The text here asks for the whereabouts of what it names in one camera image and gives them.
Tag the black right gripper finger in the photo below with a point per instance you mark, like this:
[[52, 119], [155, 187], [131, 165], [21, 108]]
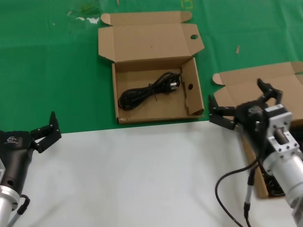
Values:
[[221, 116], [272, 92]]

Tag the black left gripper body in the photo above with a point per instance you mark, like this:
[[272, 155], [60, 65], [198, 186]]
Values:
[[14, 153]]

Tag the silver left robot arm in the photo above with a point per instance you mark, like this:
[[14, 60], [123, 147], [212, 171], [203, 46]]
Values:
[[6, 203]]

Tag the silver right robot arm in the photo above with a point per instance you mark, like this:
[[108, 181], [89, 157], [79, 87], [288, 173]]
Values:
[[288, 177]]

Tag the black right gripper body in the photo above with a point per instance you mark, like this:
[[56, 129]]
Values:
[[251, 123]]

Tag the green table cloth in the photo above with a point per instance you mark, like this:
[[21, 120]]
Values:
[[47, 71]]

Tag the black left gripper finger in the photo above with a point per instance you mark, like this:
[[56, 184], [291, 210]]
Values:
[[48, 136]]

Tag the open cardboard box with hole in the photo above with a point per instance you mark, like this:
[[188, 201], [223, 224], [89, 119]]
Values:
[[151, 42]]

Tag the small tan wooden stick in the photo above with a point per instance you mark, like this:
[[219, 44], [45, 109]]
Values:
[[237, 49]]

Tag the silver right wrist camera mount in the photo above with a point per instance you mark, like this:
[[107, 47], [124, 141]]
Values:
[[281, 132]]

